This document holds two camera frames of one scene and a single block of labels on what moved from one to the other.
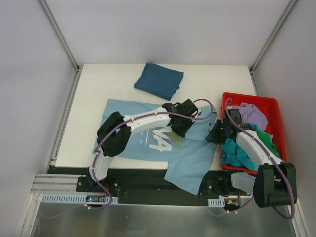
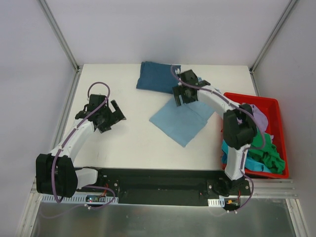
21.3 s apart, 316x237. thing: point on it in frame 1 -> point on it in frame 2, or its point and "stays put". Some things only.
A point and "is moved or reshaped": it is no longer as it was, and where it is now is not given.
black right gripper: (217, 132) -> (182, 93)
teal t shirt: (233, 155) stays put
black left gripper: (179, 126) -> (110, 119)
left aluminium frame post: (59, 34) stays put
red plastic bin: (272, 106) stays put
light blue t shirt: (150, 133) is moved or reshaped
